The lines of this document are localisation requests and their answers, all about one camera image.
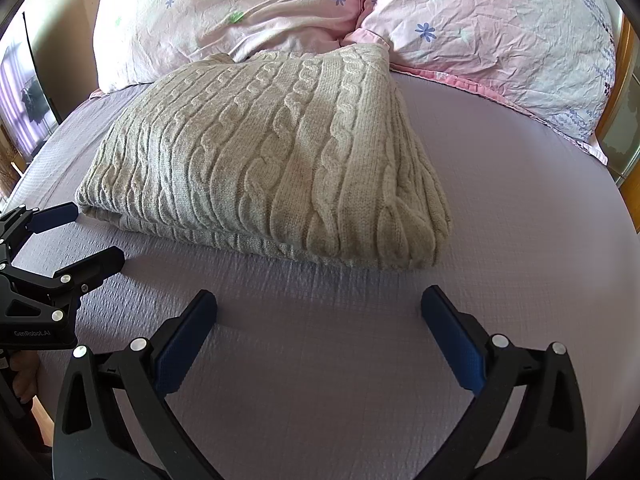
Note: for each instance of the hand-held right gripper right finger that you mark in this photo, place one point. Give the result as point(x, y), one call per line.
point(456, 341)

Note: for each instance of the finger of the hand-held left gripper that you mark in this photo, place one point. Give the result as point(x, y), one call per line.
point(95, 261)
point(54, 216)

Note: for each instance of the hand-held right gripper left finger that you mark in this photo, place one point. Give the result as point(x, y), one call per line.
point(184, 341)

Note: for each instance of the person's left hand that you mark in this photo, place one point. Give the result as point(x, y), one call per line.
point(26, 377)

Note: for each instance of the lilac bed sheet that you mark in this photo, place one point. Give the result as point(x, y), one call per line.
point(325, 320)

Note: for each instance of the glossy bedside cabinet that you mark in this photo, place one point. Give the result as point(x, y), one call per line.
point(622, 152)

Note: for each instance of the pink tree print pillow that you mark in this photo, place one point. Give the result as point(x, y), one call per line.
point(225, 15)

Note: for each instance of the pink floral pillow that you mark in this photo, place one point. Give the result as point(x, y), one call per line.
point(490, 45)

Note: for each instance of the wooden headboard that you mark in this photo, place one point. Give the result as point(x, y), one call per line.
point(631, 85)

